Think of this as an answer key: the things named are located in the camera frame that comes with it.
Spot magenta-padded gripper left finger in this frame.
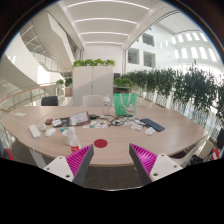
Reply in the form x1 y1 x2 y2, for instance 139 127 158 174
43 143 95 187

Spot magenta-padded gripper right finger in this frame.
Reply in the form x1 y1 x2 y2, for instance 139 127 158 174
128 143 184 186

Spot flat round red coaster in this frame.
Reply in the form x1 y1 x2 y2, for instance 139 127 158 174
93 138 109 149

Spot white grid-pattern mug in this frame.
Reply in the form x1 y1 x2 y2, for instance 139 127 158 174
62 126 78 146

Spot clear plastic wrapper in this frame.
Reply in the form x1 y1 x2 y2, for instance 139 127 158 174
130 123 144 132
144 126 157 136

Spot dark blue flat case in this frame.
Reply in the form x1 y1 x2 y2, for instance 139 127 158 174
140 117 166 133

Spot colourful sticker sheet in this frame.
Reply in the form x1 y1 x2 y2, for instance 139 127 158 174
82 120 108 130

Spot white computer mouse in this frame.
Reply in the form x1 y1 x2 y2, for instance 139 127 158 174
44 127 57 137

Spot black notebook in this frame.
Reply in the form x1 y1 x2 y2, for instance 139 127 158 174
51 116 72 128

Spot white power strip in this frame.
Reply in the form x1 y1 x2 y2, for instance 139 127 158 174
28 124 42 139

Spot green tote bag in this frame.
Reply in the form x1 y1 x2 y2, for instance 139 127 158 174
112 92 138 117

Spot clear tall drink bottle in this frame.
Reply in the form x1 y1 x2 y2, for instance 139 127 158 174
102 94 112 117

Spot white chair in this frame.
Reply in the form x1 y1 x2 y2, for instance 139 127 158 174
82 94 106 108

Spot black chair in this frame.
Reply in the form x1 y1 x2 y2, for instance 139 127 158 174
40 95 59 107

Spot white cabinet with plants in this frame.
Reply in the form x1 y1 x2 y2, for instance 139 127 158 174
72 58 116 108

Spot potted plants in planter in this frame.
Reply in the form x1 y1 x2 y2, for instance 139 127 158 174
55 77 74 98

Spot green hedge plant row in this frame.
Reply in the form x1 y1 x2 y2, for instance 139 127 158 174
113 63 224 124

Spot ceiling light strips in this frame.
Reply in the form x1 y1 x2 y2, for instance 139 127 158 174
67 0 151 46

